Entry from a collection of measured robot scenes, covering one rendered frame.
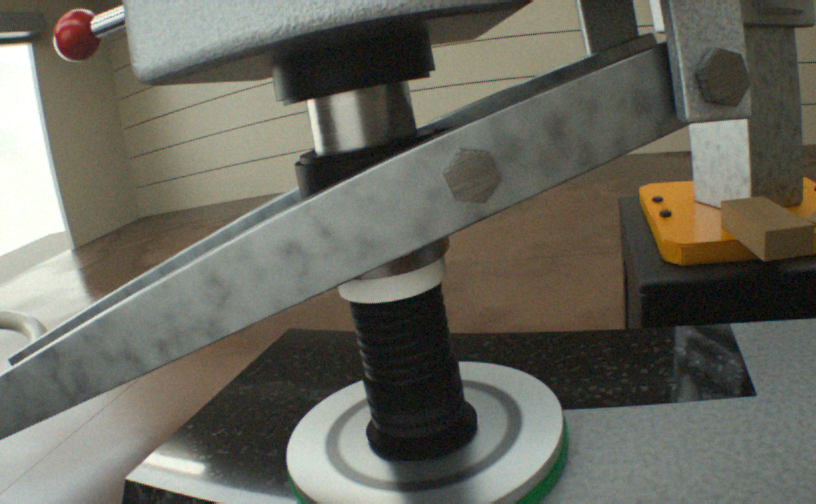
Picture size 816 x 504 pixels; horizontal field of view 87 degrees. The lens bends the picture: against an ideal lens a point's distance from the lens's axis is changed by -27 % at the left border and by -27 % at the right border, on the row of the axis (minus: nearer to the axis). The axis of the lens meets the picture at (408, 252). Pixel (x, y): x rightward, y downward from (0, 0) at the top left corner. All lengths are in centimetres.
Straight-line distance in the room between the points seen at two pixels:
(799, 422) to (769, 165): 75
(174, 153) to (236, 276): 821
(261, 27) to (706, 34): 23
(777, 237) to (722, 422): 49
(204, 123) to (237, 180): 100
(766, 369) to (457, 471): 30
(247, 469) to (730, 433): 39
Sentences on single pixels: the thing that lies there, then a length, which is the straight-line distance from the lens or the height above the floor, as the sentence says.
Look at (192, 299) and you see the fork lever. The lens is 34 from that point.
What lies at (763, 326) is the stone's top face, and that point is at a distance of 60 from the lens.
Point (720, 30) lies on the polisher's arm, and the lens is 32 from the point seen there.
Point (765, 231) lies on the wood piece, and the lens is 88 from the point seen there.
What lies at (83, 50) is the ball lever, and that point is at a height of 116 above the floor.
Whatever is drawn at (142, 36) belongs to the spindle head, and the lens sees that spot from 28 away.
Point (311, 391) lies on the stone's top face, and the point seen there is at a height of 82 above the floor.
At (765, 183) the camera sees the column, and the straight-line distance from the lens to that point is 114.
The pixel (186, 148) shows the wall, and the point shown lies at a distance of 835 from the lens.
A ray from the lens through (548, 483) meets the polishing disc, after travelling 38.
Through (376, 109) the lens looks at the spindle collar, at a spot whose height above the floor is 108.
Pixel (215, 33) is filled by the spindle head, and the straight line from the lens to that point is 26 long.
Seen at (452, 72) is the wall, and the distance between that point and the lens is 656.
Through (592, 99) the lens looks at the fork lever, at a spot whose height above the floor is 107.
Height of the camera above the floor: 109
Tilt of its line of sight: 17 degrees down
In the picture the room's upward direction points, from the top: 10 degrees counter-clockwise
